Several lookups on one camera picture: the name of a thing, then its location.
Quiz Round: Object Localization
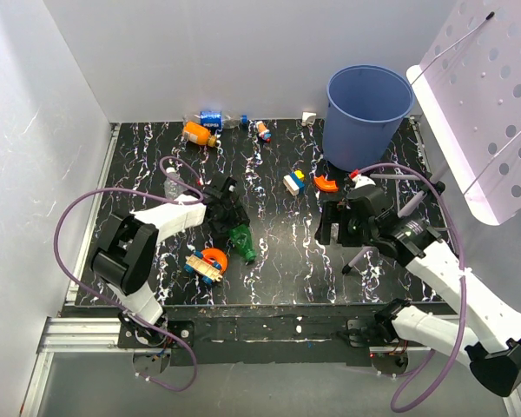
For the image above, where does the small white corner block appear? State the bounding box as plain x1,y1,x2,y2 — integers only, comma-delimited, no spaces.
301,111,317,127

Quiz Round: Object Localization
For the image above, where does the orange ring toy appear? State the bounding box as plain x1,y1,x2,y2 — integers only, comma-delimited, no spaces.
201,248,228,274

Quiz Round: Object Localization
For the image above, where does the orange juice bottle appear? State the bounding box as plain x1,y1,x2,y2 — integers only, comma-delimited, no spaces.
182,122,221,148

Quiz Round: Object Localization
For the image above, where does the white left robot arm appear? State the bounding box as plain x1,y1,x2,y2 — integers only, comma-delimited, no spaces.
88,173,256,348

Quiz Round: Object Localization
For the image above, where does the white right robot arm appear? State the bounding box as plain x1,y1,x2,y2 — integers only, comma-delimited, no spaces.
315,183,521,397

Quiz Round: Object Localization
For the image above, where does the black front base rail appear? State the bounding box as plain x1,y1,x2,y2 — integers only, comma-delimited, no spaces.
63,301,455,368

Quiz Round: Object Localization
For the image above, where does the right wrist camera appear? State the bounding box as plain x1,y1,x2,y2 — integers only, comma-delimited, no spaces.
349,169,376,190

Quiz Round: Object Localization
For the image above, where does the green plastic bottle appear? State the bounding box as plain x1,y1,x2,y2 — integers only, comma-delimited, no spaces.
229,224,256,263

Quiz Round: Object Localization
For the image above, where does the clear Pepsi bottle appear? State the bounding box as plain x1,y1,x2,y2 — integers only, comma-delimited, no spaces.
183,110,248,131

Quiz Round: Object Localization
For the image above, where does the blue plastic bin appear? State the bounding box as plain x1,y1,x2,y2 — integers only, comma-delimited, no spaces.
322,64,414,172

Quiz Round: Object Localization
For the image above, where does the beige toy car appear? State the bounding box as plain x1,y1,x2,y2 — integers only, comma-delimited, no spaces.
184,252,223,285

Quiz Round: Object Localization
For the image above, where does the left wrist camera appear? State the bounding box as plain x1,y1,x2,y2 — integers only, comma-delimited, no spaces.
204,172,238,200

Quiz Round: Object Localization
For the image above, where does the white blue yellow block stack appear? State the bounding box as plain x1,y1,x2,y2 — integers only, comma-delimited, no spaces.
283,169,305,196

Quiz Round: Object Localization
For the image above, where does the small toy figure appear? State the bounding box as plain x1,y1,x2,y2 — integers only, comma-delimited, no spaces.
255,121,272,142

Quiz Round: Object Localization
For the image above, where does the white perforated panel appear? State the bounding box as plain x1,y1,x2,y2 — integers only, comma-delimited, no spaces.
406,1,521,226

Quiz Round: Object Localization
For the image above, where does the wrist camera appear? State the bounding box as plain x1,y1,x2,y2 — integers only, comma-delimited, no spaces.
204,172,238,200
349,169,376,190

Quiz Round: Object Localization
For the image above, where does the orange curved toy piece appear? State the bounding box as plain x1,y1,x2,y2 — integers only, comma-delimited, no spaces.
313,175,340,193

